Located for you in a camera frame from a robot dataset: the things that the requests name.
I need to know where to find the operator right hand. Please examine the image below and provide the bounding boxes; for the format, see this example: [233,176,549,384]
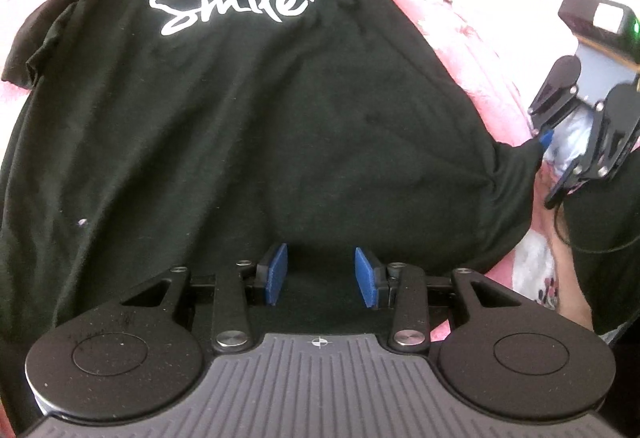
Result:
[534,163,593,331]

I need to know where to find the pink floral bed blanket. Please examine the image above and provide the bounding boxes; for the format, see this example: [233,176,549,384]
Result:
[0,0,566,438]

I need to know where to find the black smile t-shirt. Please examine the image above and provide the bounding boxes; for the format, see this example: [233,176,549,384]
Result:
[0,0,547,349]

